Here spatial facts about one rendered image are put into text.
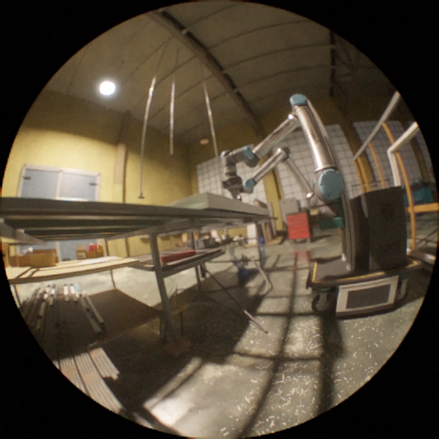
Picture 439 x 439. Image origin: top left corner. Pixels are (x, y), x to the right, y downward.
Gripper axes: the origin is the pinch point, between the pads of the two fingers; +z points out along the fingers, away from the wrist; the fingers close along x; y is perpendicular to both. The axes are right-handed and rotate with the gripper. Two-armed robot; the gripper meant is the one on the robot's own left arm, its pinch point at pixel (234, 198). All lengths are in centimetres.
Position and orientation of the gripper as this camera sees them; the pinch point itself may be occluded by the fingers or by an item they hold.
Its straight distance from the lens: 97.6
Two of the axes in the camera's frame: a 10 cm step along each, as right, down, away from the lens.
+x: 8.6, -1.6, -4.9
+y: -5.0, 0.0, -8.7
